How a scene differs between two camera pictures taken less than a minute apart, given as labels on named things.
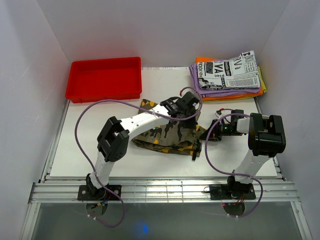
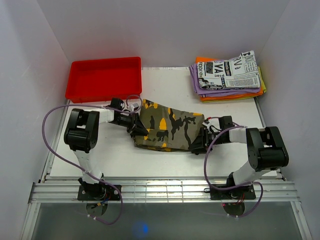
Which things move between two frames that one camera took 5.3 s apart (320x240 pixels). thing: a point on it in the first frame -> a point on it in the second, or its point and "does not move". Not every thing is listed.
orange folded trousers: x=218 y=97 does not move
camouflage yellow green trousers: x=170 y=138 does not move
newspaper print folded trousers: x=240 y=72 does not move
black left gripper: x=192 y=124 -> x=136 y=127
